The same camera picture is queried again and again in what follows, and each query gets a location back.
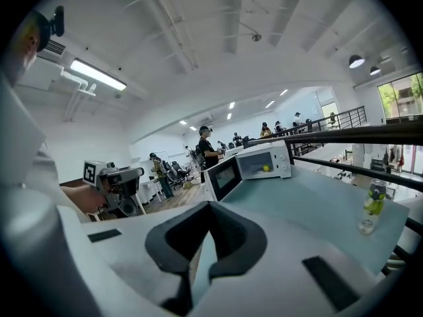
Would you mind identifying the white air conditioner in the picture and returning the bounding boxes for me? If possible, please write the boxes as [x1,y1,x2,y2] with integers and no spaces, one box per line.
[35,40,67,67]

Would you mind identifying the white microwave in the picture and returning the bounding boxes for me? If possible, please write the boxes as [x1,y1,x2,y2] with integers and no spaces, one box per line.
[202,140,293,203]

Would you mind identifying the long ceiling fluorescent light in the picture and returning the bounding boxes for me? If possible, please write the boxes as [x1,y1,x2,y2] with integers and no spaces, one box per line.
[69,57,128,92]

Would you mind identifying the large black pendant lamp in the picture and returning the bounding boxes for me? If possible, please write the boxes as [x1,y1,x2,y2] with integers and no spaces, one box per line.
[348,54,366,70]

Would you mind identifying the large glass window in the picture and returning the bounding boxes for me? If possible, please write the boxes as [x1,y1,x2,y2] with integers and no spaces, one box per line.
[377,72,423,121]

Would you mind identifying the white ceiling pipes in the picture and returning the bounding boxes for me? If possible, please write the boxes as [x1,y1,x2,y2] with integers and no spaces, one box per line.
[59,69,98,122]

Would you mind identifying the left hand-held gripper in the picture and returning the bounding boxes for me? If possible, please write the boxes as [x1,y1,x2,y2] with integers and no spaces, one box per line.
[82,158,145,219]

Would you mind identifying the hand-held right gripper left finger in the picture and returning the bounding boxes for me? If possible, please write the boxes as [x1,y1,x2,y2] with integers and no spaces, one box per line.
[81,200,213,317]

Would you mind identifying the clear water bottle green label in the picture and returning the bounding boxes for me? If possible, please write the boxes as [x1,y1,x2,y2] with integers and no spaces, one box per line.
[357,178,388,236]

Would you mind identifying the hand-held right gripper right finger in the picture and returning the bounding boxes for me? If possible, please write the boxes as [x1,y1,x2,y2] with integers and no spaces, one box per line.
[194,201,395,317]

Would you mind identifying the black metal railing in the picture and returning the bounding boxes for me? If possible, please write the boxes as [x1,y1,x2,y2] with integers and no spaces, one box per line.
[247,106,423,277]

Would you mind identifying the black head-worn camera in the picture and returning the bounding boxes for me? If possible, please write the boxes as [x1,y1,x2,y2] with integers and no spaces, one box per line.
[32,5,65,53]

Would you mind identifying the person's left forearm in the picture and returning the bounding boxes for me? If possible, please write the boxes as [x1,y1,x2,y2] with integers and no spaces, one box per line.
[60,183,107,215]

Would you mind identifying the black office chair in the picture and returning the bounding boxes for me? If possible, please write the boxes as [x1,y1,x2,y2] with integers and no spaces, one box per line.
[169,160,193,188]

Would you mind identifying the person's head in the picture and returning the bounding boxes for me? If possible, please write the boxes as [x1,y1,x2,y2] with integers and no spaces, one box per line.
[12,20,40,86]

